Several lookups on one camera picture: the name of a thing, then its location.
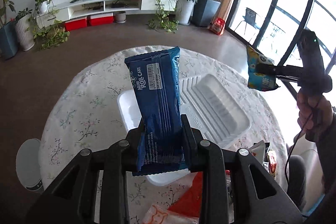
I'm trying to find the pink cartoon snack pack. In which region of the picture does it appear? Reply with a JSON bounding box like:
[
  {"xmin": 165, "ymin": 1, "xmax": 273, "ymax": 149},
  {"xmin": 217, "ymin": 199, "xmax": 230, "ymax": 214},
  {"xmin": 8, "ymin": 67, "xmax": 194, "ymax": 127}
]
[{"xmin": 267, "ymin": 150, "xmax": 277, "ymax": 178}]

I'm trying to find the panda blue snack bag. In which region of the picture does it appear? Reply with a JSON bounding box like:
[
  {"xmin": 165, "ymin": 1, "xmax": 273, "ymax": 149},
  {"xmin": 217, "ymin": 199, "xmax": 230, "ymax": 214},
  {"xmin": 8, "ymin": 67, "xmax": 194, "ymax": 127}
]
[{"xmin": 247, "ymin": 47, "xmax": 279, "ymax": 92}]

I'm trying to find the blue mini roll cake pack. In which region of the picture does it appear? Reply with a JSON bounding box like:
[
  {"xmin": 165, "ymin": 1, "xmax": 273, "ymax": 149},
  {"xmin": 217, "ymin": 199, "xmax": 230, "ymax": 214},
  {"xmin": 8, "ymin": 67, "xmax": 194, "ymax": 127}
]
[{"xmin": 125, "ymin": 47, "xmax": 186, "ymax": 176}]

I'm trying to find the white red snack bag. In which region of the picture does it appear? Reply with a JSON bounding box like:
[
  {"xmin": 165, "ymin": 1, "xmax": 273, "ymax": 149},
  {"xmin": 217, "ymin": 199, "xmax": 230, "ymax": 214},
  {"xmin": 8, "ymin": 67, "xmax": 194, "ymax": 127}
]
[{"xmin": 249, "ymin": 140, "xmax": 266, "ymax": 164}]

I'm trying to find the red foil snack bag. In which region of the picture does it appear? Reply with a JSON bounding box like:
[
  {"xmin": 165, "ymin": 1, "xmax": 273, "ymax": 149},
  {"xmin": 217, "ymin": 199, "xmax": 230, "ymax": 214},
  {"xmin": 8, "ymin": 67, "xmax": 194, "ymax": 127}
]
[{"xmin": 168, "ymin": 172, "xmax": 203, "ymax": 218}]

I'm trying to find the clear orange trim snack pack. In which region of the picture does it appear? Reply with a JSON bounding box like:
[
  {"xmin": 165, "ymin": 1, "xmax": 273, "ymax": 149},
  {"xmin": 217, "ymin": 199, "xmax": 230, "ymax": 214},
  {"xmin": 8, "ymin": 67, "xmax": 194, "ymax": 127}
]
[{"xmin": 142, "ymin": 204, "xmax": 199, "ymax": 224}]

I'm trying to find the person right hand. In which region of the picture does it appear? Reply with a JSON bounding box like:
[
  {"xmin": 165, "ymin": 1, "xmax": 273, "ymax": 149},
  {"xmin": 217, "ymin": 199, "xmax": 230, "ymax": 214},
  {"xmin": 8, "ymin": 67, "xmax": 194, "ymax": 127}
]
[{"xmin": 297, "ymin": 89, "xmax": 334, "ymax": 142}]

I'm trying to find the white round stool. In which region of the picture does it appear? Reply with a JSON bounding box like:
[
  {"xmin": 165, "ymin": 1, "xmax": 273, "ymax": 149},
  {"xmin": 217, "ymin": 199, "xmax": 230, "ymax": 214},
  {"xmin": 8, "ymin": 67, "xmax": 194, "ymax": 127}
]
[{"xmin": 16, "ymin": 138, "xmax": 44, "ymax": 193}]

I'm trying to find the black balcony chair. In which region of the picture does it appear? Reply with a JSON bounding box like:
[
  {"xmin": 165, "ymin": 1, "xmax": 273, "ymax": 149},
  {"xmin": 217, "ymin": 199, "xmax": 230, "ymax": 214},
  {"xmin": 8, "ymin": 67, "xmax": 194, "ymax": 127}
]
[{"xmin": 234, "ymin": 7, "xmax": 263, "ymax": 35}]

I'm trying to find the floral round tablecloth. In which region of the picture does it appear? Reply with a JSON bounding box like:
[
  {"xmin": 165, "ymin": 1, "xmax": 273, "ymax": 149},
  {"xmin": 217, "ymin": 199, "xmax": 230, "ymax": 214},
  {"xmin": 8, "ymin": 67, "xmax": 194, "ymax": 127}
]
[{"xmin": 38, "ymin": 45, "xmax": 288, "ymax": 224}]

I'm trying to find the white plastic tray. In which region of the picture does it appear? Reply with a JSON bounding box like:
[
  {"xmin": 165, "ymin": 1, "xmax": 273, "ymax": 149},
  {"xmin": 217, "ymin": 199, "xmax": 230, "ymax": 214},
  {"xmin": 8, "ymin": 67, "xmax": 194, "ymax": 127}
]
[{"xmin": 117, "ymin": 74, "xmax": 251, "ymax": 186}]

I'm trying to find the red snack box on floor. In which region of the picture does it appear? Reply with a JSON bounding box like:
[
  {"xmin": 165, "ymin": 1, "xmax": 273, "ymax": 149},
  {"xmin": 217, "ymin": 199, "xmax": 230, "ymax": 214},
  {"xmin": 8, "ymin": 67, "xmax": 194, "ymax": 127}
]
[{"xmin": 210, "ymin": 18, "xmax": 226, "ymax": 36}]

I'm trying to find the small trailing plant on console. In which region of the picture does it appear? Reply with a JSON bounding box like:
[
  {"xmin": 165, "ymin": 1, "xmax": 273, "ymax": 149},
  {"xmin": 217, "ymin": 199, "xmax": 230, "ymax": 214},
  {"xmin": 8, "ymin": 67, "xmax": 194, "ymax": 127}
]
[{"xmin": 148, "ymin": 0, "xmax": 178, "ymax": 33}]

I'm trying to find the tall plant blue pot left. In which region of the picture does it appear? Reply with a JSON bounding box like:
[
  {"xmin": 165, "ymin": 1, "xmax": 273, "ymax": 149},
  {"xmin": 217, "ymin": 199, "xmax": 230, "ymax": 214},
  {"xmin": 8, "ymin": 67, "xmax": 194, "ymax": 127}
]
[{"xmin": 1, "ymin": 0, "xmax": 18, "ymax": 60}]

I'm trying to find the trailing pothos plant left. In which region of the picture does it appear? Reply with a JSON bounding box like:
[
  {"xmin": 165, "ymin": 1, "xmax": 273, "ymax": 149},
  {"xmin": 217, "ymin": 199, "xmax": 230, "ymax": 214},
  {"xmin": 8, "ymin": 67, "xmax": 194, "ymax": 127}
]
[{"xmin": 30, "ymin": 0, "xmax": 70, "ymax": 50}]

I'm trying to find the red storage box left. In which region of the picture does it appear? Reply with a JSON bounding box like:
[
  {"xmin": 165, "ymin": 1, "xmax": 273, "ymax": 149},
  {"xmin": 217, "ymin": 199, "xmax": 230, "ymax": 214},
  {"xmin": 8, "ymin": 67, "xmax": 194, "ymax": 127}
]
[{"xmin": 64, "ymin": 16, "xmax": 87, "ymax": 32}]

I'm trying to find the red storage box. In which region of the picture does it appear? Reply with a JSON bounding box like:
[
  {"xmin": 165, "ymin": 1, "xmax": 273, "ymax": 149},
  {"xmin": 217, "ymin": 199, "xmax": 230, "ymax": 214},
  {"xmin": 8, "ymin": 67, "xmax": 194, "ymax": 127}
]
[
  {"xmin": 89, "ymin": 13, "xmax": 114, "ymax": 26},
  {"xmin": 64, "ymin": 16, "xmax": 87, "ymax": 32}
]

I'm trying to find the red storage box right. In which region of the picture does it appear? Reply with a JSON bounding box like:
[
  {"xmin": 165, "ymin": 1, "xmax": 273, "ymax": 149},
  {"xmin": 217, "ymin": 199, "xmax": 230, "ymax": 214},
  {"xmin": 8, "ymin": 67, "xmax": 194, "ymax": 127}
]
[{"xmin": 89, "ymin": 13, "xmax": 114, "ymax": 26}]

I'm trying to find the plant ribbed white pot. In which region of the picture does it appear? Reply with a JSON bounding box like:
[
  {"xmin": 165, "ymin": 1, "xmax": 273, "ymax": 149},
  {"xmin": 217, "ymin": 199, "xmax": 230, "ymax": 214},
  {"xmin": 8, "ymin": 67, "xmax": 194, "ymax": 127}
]
[{"xmin": 15, "ymin": 7, "xmax": 35, "ymax": 51}]

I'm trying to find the small grey flower pot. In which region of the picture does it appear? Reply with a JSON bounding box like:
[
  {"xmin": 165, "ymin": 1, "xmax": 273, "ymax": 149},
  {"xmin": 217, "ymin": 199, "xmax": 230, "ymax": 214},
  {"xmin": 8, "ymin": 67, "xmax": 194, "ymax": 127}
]
[{"xmin": 114, "ymin": 11, "xmax": 126, "ymax": 23}]

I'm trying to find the white tv console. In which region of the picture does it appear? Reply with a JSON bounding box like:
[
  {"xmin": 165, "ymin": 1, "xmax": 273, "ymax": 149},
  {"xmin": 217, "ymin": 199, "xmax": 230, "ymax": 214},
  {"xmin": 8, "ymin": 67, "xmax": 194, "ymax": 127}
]
[{"xmin": 36, "ymin": 0, "xmax": 178, "ymax": 27}]

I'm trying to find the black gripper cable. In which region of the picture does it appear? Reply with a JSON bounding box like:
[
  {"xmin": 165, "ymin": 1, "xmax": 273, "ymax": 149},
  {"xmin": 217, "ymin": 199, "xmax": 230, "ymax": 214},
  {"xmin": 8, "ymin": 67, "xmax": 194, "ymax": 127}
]
[{"xmin": 284, "ymin": 97, "xmax": 322, "ymax": 185}]

